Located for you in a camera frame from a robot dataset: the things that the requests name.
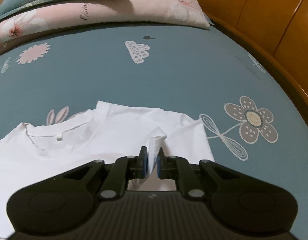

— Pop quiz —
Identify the wooden headboard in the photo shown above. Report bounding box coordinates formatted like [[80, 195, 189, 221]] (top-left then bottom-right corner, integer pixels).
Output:
[[198, 0, 308, 125]]

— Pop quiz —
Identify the white long-sleeve shirt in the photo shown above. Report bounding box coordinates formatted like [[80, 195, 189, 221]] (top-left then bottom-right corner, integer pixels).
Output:
[[0, 101, 214, 238]]

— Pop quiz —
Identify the pink floral folded quilt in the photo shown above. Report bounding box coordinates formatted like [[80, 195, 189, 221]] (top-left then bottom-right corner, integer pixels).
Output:
[[0, 0, 209, 53]]

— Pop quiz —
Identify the teal floral bed sheet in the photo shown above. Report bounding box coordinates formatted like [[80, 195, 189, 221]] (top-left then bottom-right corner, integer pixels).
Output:
[[0, 23, 308, 239]]

